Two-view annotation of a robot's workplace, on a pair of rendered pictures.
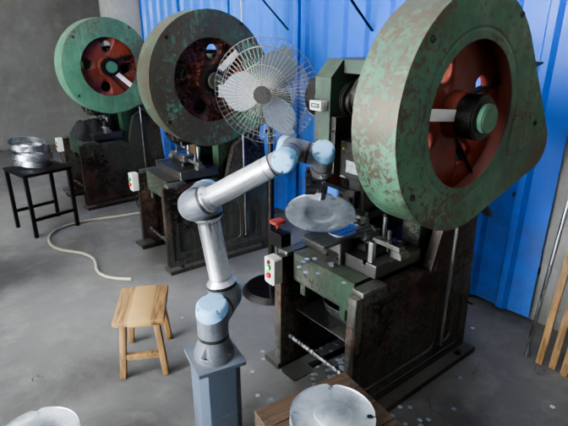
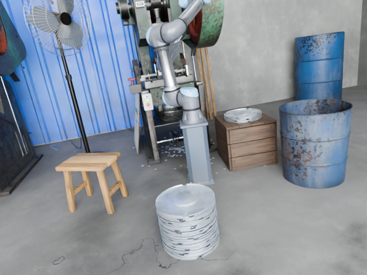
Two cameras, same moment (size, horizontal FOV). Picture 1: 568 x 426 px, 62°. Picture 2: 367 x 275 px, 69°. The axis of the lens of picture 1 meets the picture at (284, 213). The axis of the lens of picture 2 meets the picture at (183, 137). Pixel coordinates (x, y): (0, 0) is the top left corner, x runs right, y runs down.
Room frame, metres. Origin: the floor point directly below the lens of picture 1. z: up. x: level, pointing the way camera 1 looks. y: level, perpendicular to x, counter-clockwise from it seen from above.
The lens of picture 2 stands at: (0.73, 1.89, 0.92)
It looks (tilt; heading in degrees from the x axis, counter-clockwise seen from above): 18 degrees down; 297
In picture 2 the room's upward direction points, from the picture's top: 8 degrees counter-clockwise
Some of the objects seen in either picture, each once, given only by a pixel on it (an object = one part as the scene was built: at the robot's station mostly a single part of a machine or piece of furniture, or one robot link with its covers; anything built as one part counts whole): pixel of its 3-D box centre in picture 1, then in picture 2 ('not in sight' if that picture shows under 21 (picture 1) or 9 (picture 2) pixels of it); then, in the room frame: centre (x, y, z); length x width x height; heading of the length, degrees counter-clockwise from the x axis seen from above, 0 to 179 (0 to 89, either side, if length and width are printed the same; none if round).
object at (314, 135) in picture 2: not in sight; (313, 142); (0.74, 0.06, 0.24); 0.42 x 0.42 x 0.48
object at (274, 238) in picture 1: (280, 248); (136, 94); (2.09, 0.02, 0.62); 0.10 x 0.06 x 0.20; 38
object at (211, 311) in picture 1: (213, 315); (189, 97); (1.50, 0.26, 0.62); 0.13 x 0.12 x 0.14; 168
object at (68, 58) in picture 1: (130, 110); not in sight; (4.91, 1.59, 0.87); 1.53 x 0.99 x 1.74; 131
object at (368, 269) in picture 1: (360, 246); (166, 80); (1.99, -0.35, 0.68); 0.45 x 0.30 x 0.06; 38
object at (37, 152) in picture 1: (38, 182); not in sight; (3.89, 2.12, 0.40); 0.45 x 0.40 x 0.79; 50
